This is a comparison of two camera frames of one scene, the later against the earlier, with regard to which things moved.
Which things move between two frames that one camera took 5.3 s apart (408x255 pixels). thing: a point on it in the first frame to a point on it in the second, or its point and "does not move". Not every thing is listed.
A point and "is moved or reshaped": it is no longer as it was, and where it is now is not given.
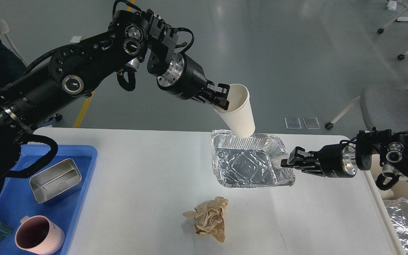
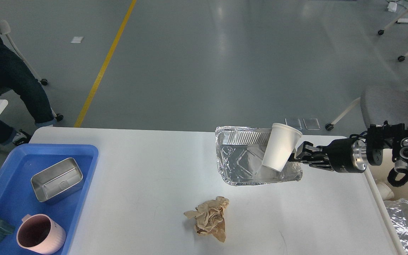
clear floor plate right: [311, 123] does not move
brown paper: [209, 218] does not move
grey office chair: [399, 109] does not move
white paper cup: [239, 116] to [281, 141]
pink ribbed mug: [39, 235] does not move
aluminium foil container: [252, 162] is moved or reshaped
